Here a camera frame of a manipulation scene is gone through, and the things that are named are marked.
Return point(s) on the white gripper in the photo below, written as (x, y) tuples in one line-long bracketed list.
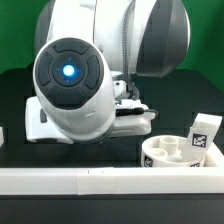
[(91, 123)]

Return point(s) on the white round stool seat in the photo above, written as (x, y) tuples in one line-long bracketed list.
[(165, 151)]

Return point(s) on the white U-shaped fence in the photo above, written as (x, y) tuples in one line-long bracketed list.
[(92, 181)]

